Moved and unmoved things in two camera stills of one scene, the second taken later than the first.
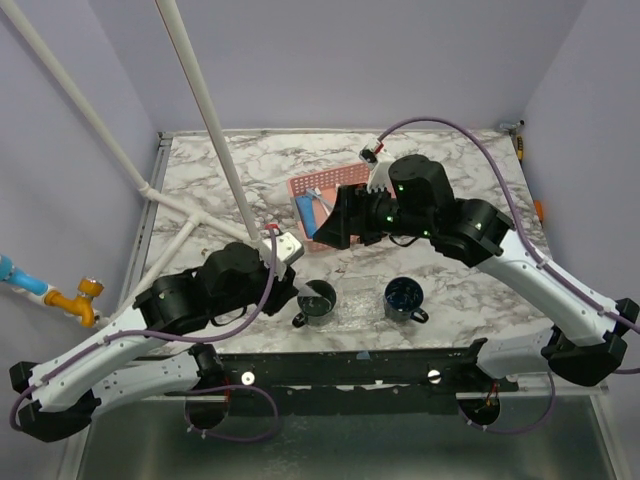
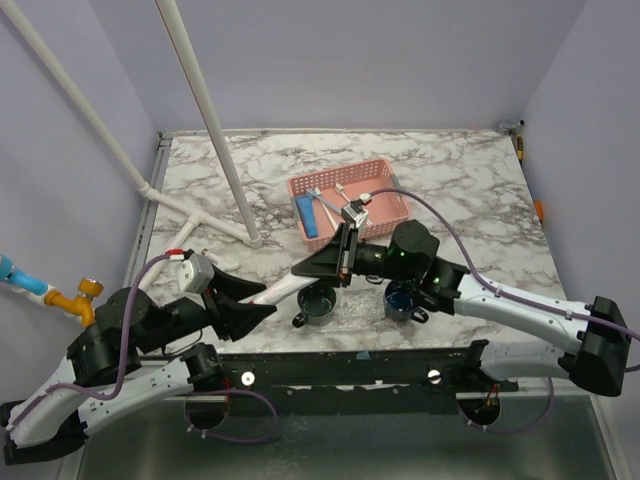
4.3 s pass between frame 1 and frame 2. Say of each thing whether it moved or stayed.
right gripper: moved
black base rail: stayed
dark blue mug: stayed
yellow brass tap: stayed
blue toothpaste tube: stayed
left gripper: moved
